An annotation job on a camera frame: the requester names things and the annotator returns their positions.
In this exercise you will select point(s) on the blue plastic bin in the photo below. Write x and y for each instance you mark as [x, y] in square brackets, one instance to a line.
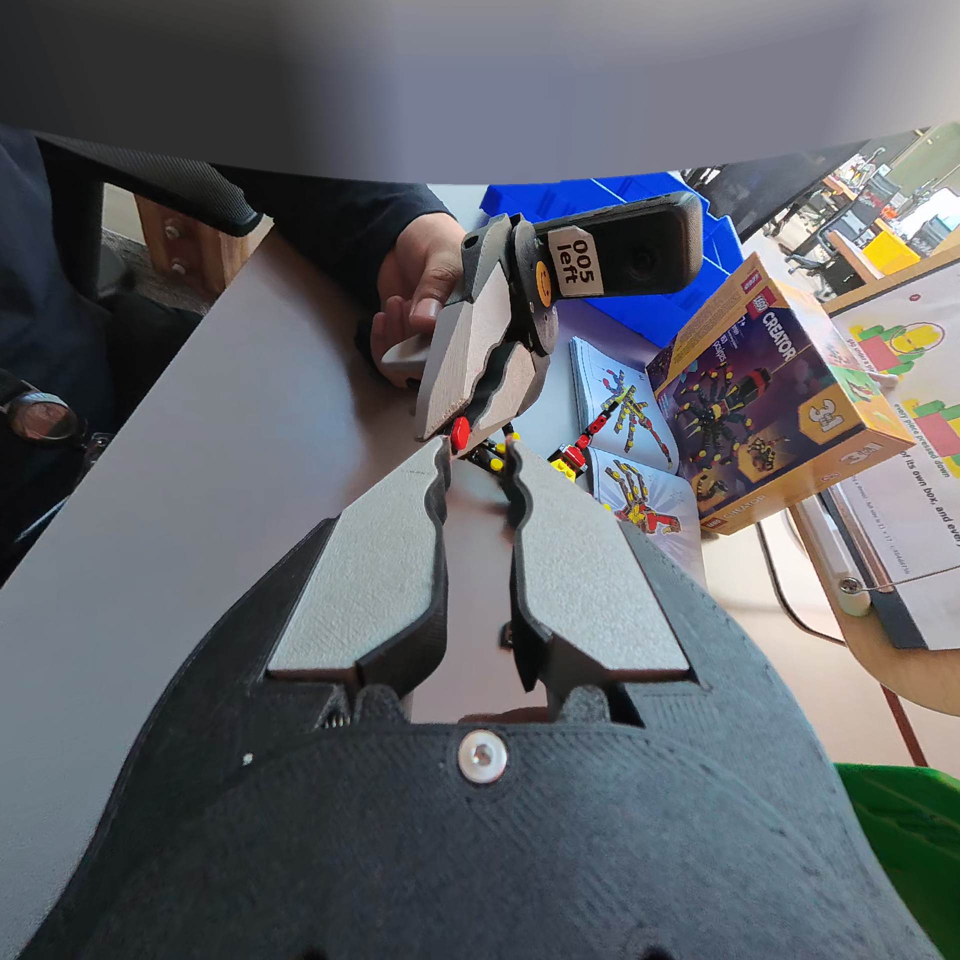
[570, 195]
[645, 311]

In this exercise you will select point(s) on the white spacer with screw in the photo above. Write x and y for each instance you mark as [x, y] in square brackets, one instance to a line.
[853, 592]

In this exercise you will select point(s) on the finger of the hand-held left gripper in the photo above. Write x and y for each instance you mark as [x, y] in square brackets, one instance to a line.
[517, 382]
[465, 352]

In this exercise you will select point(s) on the green plastic bin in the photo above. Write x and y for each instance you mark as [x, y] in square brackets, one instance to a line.
[900, 825]

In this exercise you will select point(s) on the black armrest chair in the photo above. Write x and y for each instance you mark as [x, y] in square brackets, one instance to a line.
[172, 180]

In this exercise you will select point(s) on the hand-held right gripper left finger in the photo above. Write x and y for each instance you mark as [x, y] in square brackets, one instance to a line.
[360, 592]

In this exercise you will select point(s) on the scorpion picture instruction booklet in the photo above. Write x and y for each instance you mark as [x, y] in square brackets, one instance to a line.
[667, 540]

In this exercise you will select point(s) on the black lego leg red tip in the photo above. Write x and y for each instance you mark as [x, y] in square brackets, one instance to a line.
[460, 433]

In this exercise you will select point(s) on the plywood sign stand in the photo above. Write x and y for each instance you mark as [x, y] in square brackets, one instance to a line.
[915, 667]

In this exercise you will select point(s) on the white printed instruction sign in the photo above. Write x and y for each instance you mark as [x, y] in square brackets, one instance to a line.
[915, 450]

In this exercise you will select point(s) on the person's left hand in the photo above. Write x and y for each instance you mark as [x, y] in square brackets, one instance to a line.
[420, 270]

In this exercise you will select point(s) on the spider picture instruction booklet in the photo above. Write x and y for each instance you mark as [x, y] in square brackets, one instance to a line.
[600, 375]

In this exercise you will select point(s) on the yellow storage bin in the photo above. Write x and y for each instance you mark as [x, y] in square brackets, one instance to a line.
[891, 251]

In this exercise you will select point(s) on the red black lego scorpion model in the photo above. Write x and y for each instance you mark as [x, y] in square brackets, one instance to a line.
[574, 454]

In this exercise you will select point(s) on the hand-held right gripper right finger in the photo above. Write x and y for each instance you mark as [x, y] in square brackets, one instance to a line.
[600, 592]

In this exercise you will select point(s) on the yellow lego set box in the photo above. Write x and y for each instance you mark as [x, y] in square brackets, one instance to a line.
[772, 390]

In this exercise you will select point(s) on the person's left forearm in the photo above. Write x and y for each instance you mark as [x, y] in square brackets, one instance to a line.
[337, 217]

